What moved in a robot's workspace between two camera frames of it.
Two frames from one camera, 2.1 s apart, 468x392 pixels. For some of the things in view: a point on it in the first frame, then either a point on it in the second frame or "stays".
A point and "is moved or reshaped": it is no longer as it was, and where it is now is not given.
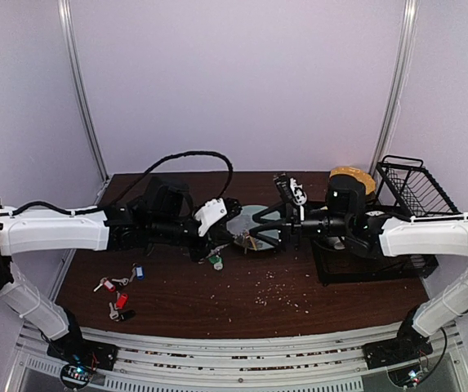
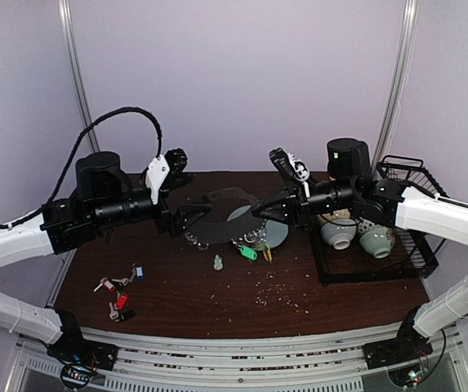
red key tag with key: (107, 284) stays
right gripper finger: (268, 240) to (271, 212)
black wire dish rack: (404, 184) stays
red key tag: (122, 300) stays
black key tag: (127, 314) stays
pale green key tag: (218, 266) stays
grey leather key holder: (216, 250) is moved or reshaped
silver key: (125, 280) stays
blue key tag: (140, 272) stays
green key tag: (214, 259) to (248, 252)
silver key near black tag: (113, 314) stays
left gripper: (216, 235) to (177, 223)
